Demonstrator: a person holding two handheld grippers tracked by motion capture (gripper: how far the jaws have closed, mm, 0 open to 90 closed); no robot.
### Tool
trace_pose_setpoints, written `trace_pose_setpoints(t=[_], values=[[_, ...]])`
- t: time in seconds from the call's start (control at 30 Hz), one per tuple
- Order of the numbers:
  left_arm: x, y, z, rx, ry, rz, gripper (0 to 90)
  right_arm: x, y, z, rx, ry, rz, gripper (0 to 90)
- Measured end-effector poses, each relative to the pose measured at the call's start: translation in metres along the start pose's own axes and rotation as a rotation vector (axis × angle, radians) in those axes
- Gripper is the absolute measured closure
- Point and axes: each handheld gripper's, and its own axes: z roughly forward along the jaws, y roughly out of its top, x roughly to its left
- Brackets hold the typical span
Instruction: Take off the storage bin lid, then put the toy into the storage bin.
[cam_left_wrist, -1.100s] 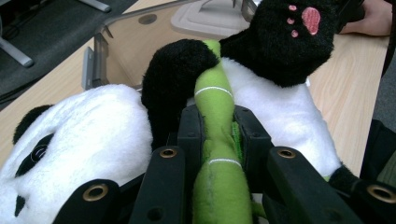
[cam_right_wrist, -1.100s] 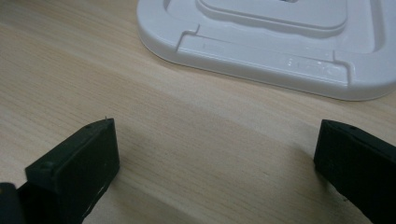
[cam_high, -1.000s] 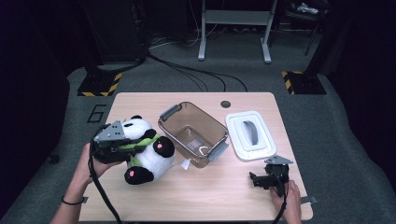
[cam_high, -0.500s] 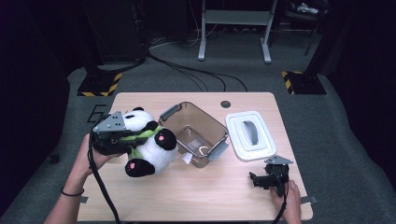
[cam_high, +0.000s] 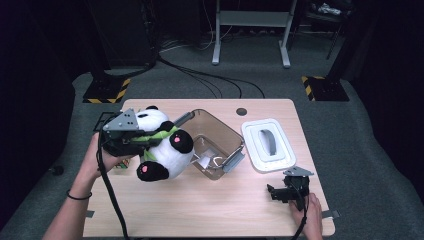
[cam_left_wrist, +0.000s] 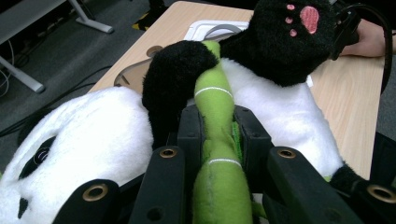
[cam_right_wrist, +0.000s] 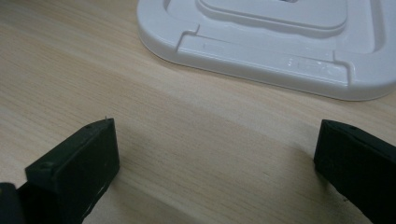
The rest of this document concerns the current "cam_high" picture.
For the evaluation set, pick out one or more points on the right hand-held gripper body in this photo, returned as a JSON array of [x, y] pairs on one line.
[[298, 186]]

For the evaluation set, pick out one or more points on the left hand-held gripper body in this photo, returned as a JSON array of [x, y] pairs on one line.
[[121, 143]]

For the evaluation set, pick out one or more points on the panda plush toy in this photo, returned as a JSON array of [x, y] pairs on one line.
[[171, 156]]

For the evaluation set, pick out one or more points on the brown translucent storage box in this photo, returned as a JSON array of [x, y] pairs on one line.
[[213, 133]]

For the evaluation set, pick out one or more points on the person's right hand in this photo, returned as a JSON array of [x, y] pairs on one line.
[[311, 215]]

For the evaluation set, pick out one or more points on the person's left hand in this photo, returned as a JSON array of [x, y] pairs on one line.
[[91, 160]]

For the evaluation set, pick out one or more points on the grey tape strip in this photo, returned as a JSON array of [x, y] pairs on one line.
[[90, 214], [330, 214]]

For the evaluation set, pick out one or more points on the black yellow striped stand base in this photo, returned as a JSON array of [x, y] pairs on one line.
[[105, 90], [328, 89]]

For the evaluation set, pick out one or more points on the black round floor object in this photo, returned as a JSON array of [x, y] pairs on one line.
[[57, 170]]

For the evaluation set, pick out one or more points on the black wristband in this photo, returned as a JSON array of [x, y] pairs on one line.
[[78, 198]]

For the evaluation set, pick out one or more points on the dark round table grommet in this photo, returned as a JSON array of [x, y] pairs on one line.
[[241, 111]]

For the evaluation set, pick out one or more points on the dark cabinet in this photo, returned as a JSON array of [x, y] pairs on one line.
[[123, 33]]

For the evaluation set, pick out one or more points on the dark cluttered table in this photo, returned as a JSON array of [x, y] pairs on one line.
[[328, 15]]

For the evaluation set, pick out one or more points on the white metal stand frame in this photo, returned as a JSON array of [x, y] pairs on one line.
[[253, 18]]

